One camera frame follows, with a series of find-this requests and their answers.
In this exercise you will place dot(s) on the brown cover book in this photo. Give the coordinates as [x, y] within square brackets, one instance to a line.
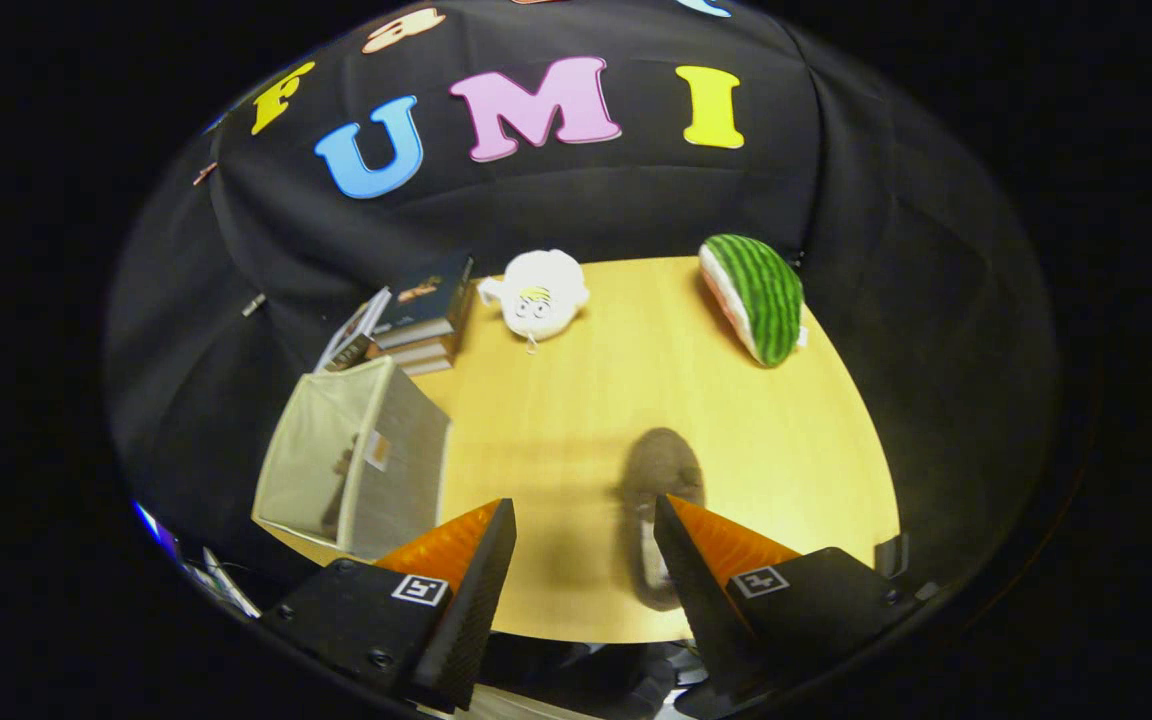
[416, 350]

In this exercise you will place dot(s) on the white cover book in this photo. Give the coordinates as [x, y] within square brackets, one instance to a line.
[356, 335]

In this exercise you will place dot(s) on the grey fabric storage box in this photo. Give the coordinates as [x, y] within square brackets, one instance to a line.
[406, 470]

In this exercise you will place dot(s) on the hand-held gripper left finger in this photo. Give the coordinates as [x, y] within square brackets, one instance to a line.
[466, 610]

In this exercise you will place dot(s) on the white plush toy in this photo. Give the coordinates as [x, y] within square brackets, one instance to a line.
[536, 290]

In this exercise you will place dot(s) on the lit computer monitor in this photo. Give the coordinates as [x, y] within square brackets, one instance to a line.
[151, 525]

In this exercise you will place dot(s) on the wooden clothes peg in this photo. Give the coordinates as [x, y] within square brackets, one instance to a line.
[205, 174]

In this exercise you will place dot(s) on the thin brown book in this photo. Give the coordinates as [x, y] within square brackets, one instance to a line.
[428, 366]

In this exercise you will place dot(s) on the dark blue book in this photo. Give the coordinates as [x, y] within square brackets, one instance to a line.
[431, 295]

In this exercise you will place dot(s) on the black backdrop cloth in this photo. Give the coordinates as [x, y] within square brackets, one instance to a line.
[636, 200]

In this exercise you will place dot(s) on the white desk clutter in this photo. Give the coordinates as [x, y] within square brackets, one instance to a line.
[226, 590]

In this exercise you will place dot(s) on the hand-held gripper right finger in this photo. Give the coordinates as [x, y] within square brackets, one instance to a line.
[696, 600]

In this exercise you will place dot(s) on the watermelon slice plush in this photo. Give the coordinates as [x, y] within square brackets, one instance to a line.
[766, 295]

